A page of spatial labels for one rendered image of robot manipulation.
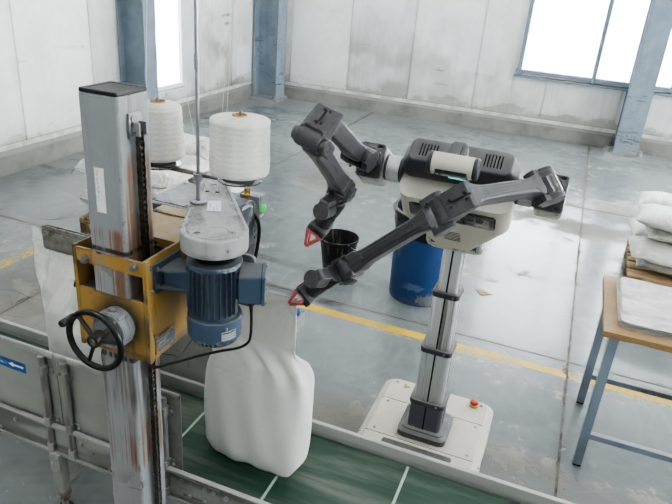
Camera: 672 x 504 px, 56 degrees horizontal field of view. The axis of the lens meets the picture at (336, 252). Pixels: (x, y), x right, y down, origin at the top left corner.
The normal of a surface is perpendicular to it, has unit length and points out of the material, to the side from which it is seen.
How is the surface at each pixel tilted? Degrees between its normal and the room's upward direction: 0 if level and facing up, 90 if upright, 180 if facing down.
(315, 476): 0
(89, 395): 90
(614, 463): 0
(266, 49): 90
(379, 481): 0
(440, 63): 90
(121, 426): 90
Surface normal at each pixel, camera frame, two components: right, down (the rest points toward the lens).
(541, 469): 0.07, -0.91
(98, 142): -0.37, 0.36
